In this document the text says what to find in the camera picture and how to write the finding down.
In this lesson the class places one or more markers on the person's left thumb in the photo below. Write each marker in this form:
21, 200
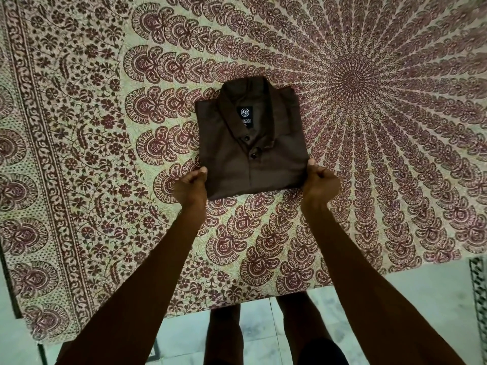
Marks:
199, 174

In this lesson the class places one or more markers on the person's leg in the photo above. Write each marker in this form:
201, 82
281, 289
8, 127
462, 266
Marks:
223, 334
308, 330

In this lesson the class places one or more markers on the person's left forearm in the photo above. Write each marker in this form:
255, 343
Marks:
144, 285

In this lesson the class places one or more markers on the person's right thumb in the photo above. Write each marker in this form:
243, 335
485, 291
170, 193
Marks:
311, 167

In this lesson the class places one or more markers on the person's right leg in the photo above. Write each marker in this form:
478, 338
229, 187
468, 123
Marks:
308, 330

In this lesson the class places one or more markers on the person's right hand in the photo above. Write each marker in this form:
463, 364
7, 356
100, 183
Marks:
319, 186

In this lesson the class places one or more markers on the person's right forearm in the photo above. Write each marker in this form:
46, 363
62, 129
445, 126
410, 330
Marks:
365, 285

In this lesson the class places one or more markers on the maroon patterned bed sheet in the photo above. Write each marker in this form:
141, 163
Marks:
243, 121

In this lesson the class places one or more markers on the person's left leg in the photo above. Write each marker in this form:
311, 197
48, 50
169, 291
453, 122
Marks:
223, 334

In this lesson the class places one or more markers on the person's left hand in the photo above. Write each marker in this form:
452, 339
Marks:
189, 190

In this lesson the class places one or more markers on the dark brown shirt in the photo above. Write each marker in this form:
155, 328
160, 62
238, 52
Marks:
249, 140

